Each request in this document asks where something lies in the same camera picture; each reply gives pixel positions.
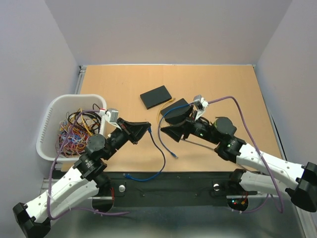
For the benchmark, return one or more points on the far black network switch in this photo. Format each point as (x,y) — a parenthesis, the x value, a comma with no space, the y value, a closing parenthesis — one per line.
(155,97)

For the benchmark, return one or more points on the white plastic bin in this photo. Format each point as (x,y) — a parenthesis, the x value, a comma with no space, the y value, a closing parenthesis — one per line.
(55,113)

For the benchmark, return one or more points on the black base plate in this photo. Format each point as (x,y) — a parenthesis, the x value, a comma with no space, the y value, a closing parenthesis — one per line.
(169,189)

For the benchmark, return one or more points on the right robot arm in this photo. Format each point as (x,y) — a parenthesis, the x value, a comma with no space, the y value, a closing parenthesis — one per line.
(275,176)

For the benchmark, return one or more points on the aluminium frame rail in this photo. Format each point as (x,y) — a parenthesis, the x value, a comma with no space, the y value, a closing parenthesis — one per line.
(232,91)

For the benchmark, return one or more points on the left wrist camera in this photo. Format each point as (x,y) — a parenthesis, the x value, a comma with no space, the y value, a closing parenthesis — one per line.
(110,115)

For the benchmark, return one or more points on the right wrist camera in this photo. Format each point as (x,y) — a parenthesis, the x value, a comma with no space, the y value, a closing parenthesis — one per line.
(200,104)

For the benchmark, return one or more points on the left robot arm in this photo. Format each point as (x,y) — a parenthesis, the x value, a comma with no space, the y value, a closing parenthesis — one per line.
(84,179)

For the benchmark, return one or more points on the near black network switch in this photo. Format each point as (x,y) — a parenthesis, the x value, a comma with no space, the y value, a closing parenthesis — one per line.
(176,111)

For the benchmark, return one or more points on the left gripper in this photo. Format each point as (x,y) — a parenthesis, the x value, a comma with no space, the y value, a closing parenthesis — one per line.
(133,130)

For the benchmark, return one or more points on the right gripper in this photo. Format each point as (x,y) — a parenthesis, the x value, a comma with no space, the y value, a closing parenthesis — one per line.
(176,131)

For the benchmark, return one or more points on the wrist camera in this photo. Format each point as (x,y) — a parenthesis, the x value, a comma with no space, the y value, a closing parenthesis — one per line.
(200,104)
(110,115)

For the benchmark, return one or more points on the black network switch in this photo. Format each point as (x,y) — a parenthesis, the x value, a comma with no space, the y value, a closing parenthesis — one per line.
(176,111)
(155,97)

